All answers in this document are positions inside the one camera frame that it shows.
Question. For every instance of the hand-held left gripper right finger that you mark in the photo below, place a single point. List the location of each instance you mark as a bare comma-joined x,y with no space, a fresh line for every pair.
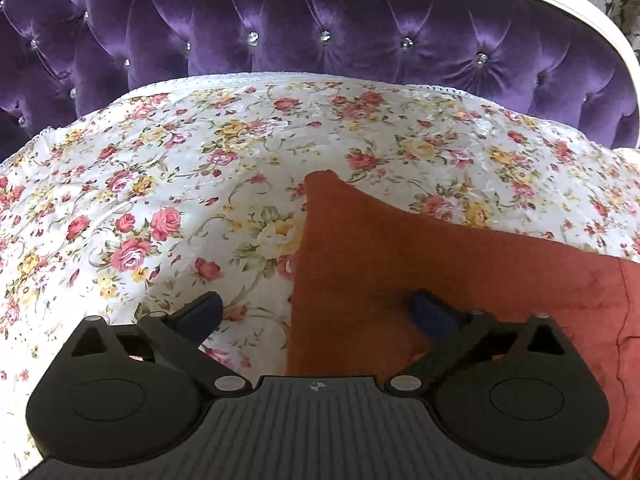
429,316

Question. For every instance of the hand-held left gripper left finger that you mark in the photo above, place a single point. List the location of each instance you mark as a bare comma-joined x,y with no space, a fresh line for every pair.
205,314

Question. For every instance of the rust red cushion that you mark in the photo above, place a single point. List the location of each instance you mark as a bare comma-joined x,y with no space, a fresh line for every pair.
375,260

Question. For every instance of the floral bedsheet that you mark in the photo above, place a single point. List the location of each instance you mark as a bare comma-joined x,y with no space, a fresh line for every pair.
150,160

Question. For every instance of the purple tufted headboard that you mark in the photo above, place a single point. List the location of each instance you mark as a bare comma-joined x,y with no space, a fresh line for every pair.
300,25

